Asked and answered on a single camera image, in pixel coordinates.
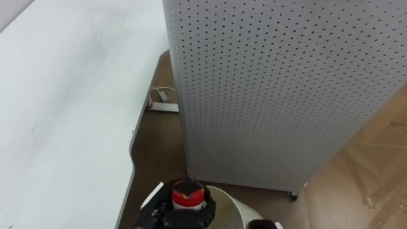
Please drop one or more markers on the white perforated metal cabinet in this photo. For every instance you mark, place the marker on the white perforated metal cabinet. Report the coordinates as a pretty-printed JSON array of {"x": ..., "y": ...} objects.
[{"x": 270, "y": 95}]

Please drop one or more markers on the white round waste bin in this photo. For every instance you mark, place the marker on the white round waste bin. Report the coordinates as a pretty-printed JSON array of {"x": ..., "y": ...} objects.
[{"x": 232, "y": 210}]

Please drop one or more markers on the white desk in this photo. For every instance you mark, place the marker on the white desk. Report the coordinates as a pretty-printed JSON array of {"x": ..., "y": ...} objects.
[{"x": 63, "y": 111}]

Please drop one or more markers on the white power strip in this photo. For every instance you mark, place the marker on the white power strip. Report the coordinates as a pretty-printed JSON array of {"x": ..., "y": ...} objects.
[{"x": 163, "y": 107}]

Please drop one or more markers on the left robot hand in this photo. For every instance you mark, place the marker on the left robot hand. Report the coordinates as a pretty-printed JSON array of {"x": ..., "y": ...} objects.
[{"x": 178, "y": 219}]

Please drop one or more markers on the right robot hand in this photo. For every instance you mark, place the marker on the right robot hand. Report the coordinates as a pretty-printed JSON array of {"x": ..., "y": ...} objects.
[{"x": 264, "y": 224}]

